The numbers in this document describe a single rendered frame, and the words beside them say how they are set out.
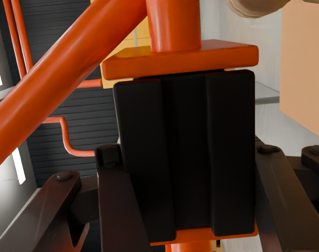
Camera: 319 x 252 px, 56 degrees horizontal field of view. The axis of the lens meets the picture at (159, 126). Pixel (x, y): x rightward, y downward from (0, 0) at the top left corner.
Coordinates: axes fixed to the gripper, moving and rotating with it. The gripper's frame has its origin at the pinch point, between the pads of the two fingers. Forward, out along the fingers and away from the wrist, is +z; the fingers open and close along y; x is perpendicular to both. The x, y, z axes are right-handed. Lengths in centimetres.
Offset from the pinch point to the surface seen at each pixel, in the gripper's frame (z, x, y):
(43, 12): 1053, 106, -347
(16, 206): 883, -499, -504
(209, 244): -2.7, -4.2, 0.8
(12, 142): -0.8, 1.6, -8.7
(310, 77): 11.5, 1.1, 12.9
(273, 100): 190, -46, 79
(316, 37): 10.9, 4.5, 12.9
